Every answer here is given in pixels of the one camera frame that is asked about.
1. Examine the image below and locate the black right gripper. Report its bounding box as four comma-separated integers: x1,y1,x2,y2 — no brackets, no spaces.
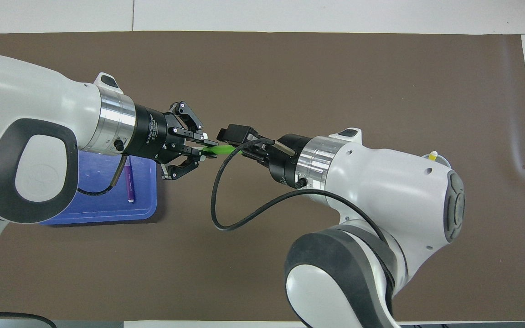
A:
216,123,313,189

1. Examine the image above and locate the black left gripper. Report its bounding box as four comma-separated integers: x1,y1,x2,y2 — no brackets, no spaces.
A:
132,101,218,181

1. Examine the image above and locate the green marker pen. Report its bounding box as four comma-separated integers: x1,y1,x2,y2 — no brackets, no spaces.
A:
201,143,236,158

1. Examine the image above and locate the purple marker pen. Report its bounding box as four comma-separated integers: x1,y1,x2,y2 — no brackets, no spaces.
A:
124,164,136,204

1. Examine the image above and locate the brown table mat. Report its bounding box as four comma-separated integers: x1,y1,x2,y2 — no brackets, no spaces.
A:
0,31,525,322

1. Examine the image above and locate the blue plastic tray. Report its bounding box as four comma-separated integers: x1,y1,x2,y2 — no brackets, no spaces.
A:
39,150,158,226

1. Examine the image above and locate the translucent plastic cup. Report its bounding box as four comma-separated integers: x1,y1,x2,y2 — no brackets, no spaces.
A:
422,153,453,170

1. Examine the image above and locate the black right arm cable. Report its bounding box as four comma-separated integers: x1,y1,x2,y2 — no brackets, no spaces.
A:
211,138,389,242

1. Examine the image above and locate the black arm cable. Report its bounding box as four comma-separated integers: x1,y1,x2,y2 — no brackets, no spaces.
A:
0,155,131,328
211,138,389,242

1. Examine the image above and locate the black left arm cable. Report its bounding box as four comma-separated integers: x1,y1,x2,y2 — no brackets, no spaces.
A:
0,155,131,328

